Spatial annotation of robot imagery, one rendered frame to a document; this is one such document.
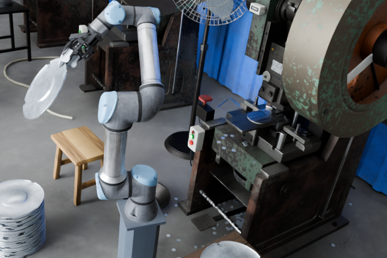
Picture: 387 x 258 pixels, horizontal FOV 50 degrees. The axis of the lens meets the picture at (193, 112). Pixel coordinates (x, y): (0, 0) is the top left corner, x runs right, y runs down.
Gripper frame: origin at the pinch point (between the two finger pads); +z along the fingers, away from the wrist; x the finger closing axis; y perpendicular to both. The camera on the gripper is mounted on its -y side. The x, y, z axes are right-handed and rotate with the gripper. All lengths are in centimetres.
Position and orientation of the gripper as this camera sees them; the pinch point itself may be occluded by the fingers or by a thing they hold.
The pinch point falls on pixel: (61, 65)
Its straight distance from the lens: 183.0
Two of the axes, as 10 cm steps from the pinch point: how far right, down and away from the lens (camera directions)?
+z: -6.6, 7.4, -0.6
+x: 4.8, 4.9, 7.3
